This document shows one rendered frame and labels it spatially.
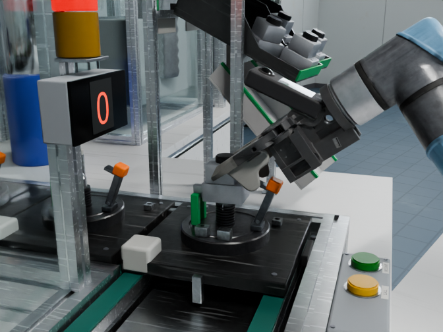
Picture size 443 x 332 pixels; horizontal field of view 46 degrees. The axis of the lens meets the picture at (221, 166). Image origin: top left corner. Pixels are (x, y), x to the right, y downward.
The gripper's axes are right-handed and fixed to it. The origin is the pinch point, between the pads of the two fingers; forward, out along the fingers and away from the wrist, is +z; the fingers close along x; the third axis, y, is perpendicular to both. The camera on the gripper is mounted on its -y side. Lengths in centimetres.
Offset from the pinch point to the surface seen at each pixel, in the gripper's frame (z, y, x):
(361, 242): -3.1, 30.5, 28.3
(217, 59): 43, -32, 164
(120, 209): 20.2, -3.2, 0.9
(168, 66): 45, -36, 113
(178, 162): 43, -4, 71
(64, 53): -1.8, -21.3, -21.4
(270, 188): -4.8, 6.7, -1.0
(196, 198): 5.8, 1.9, -1.9
